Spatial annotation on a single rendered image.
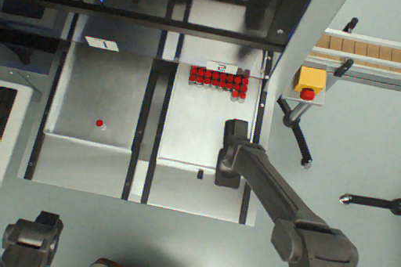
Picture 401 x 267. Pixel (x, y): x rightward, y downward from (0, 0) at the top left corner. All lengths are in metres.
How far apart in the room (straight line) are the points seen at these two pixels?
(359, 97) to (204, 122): 1.28
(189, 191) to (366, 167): 1.28
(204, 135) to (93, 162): 0.34
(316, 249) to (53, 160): 0.88
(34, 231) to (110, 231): 1.37
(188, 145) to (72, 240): 1.08
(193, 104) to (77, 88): 0.36
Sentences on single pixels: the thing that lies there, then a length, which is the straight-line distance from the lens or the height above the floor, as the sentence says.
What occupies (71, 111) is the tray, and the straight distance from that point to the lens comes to 1.32.
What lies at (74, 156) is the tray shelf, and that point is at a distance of 1.29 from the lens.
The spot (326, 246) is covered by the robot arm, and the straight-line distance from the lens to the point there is 0.64.
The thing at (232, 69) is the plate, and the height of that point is 1.02.
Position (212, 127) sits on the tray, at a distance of 1.26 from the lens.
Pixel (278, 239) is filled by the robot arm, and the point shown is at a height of 1.47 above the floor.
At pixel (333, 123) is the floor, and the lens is 2.30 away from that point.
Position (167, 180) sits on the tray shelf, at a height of 0.88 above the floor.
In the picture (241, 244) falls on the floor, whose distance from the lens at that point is 2.12.
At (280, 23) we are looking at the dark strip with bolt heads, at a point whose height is 1.31.
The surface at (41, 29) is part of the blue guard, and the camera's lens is 1.26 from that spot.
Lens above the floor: 2.11
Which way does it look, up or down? 75 degrees down
